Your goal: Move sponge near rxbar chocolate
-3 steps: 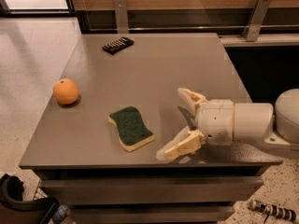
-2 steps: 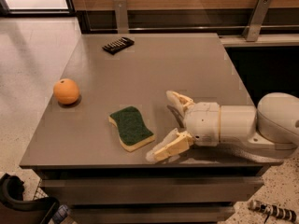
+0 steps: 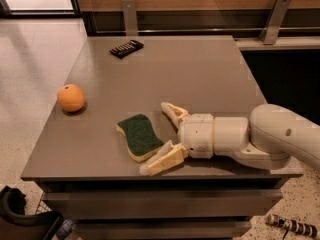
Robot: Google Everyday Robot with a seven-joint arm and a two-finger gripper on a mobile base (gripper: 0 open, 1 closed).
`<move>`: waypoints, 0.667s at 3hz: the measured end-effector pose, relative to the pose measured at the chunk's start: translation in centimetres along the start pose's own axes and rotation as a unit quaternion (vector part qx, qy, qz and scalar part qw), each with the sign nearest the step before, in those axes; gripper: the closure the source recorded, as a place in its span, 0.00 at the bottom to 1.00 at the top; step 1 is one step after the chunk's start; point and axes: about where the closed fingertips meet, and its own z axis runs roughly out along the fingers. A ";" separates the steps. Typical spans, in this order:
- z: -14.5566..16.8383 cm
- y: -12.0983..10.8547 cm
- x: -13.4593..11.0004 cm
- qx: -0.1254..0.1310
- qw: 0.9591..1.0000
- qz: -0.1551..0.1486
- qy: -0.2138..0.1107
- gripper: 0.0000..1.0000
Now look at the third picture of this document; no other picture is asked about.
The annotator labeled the metal wall bracket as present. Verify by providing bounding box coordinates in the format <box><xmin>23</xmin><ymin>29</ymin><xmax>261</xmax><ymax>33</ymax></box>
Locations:
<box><xmin>121</xmin><ymin>0</ymin><xmax>138</xmax><ymax>36</ymax></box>
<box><xmin>259</xmin><ymin>0</ymin><xmax>291</xmax><ymax>45</ymax></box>

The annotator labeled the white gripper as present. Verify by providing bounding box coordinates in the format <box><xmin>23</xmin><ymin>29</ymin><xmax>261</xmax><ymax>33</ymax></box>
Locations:
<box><xmin>139</xmin><ymin>102</ymin><xmax>214</xmax><ymax>176</ymax></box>

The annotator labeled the upper grey drawer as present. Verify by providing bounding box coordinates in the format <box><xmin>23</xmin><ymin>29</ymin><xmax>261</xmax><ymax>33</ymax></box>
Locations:
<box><xmin>45</xmin><ymin>189</ymin><xmax>282</xmax><ymax>220</ymax></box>

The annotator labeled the left metal wall bracket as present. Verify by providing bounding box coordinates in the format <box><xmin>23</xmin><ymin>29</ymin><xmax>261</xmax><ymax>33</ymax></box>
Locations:
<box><xmin>121</xmin><ymin>0</ymin><xmax>138</xmax><ymax>36</ymax></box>

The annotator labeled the right metal wall bracket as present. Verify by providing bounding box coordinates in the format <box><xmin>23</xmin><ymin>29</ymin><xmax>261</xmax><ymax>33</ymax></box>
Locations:
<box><xmin>259</xmin><ymin>0</ymin><xmax>291</xmax><ymax>45</ymax></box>

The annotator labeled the black and white striped cable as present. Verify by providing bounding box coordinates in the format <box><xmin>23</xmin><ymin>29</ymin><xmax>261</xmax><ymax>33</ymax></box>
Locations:
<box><xmin>265</xmin><ymin>213</ymin><xmax>320</xmax><ymax>239</ymax></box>

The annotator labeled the green and yellow sponge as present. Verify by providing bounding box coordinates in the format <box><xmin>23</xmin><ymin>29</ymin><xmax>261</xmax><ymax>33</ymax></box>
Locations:
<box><xmin>116</xmin><ymin>114</ymin><xmax>164</xmax><ymax>163</ymax></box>

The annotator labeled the lower grey drawer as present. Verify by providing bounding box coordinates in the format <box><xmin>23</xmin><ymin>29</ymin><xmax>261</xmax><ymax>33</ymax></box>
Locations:
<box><xmin>76</xmin><ymin>221</ymin><xmax>251</xmax><ymax>240</ymax></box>

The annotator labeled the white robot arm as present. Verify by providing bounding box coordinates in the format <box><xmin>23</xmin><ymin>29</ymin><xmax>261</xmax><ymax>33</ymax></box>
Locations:
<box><xmin>140</xmin><ymin>102</ymin><xmax>320</xmax><ymax>176</ymax></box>

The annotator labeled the black chair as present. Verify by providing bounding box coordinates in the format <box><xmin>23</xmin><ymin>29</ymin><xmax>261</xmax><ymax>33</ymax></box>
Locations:
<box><xmin>0</xmin><ymin>185</ymin><xmax>63</xmax><ymax>240</ymax></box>

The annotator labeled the orange fruit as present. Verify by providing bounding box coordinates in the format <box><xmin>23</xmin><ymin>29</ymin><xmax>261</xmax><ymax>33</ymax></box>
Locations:
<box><xmin>57</xmin><ymin>84</ymin><xmax>85</xmax><ymax>112</ymax></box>

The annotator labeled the grey drawer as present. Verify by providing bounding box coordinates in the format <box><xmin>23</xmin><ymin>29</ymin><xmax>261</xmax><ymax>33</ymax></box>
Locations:
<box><xmin>45</xmin><ymin>189</ymin><xmax>282</xmax><ymax>220</ymax></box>
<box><xmin>76</xmin><ymin>221</ymin><xmax>251</xmax><ymax>240</ymax></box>

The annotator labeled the blue bottle cap object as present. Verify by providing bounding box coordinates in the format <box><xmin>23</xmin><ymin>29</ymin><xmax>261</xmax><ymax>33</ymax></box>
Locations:
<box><xmin>56</xmin><ymin>219</ymin><xmax>75</xmax><ymax>240</ymax></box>

